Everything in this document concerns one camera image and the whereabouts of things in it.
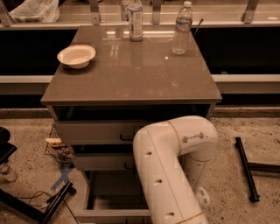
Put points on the black stand leg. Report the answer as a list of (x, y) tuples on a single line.
[(248, 167), (40, 213)]

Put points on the plastic bottle on floor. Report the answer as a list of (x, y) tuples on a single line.
[(8, 172)]

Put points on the black stand leg left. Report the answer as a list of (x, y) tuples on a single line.
[(40, 213)]

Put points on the labelled drink bottle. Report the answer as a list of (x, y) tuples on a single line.
[(135, 12)]

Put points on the grey bottom drawer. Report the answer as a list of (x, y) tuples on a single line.
[(114, 197)]

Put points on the blue tape cross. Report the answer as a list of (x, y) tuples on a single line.
[(64, 170)]

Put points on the grey drawer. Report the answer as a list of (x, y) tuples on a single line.
[(103, 162), (114, 197), (122, 132)]

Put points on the clear water bottle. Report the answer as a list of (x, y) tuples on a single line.
[(182, 29)]

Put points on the grey middle drawer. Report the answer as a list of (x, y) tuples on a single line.
[(103, 162)]

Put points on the grey drawer cabinet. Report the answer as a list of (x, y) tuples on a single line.
[(139, 81)]

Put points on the white paper bowl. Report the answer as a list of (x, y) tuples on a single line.
[(76, 56)]

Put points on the white cup behind bottle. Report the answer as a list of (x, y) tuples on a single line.
[(124, 10)]

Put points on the grey top drawer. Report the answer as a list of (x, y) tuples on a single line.
[(122, 132)]

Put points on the black stand leg right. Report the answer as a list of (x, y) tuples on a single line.
[(248, 167)]

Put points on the wire basket with snacks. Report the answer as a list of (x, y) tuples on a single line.
[(56, 149)]

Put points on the white plastic bag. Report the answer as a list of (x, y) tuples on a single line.
[(43, 11)]

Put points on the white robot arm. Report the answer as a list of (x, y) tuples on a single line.
[(172, 158)]

